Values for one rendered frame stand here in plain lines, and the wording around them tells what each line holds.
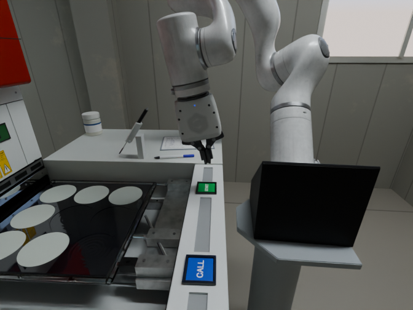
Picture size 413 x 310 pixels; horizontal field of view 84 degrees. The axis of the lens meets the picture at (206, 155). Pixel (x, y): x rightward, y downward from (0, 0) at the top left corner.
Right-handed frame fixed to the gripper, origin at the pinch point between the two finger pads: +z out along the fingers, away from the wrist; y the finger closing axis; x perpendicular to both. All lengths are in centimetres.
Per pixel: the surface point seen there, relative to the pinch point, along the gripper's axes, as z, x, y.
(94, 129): -4, 41, -51
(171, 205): 15.9, 3.0, -14.2
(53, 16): -79, 172, -125
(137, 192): 11.7, 7.0, -24.9
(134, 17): -63, 168, -55
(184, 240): 9.5, -19.0, -5.8
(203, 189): 9.7, -0.5, -2.8
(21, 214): 6, -5, -53
